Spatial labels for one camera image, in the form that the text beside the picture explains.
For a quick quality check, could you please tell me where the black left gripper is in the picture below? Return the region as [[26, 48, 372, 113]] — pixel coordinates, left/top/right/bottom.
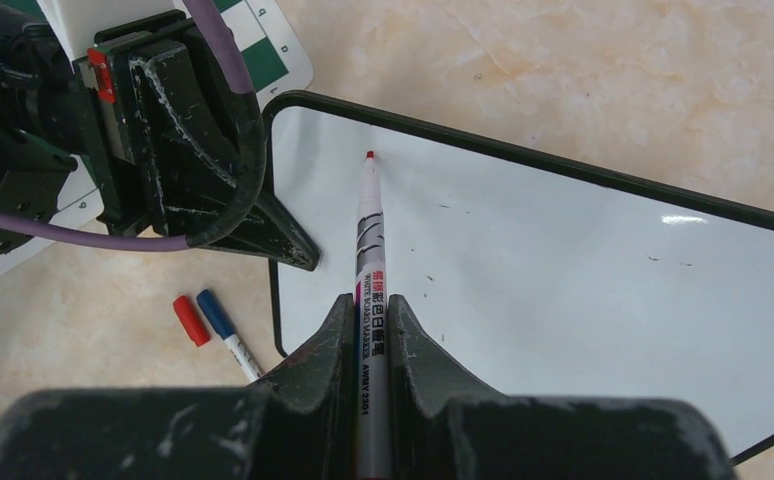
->
[[0, 1, 321, 271]]

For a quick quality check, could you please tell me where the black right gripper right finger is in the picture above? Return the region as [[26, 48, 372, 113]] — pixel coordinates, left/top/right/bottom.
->
[[388, 295, 736, 479]]

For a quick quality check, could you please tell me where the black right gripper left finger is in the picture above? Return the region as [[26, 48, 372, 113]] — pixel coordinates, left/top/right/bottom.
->
[[0, 294, 354, 479]]

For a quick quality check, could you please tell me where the red whiteboard marker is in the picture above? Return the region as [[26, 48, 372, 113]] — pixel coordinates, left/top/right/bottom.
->
[[354, 151, 393, 479]]

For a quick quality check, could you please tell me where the red marker cap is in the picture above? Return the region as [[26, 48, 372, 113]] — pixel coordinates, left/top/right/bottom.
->
[[172, 295, 210, 347]]

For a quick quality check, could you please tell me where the white whiteboard black frame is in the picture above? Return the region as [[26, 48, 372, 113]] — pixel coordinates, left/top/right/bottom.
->
[[265, 92, 774, 462]]

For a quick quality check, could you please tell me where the blue cap whiteboard marker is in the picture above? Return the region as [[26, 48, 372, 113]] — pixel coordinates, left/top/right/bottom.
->
[[196, 289, 264, 382]]

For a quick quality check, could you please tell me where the green white chess mat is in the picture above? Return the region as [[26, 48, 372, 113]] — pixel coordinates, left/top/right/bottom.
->
[[0, 0, 314, 285]]

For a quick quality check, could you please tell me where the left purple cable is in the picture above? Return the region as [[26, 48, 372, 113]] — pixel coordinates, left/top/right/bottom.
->
[[0, 0, 269, 254]]

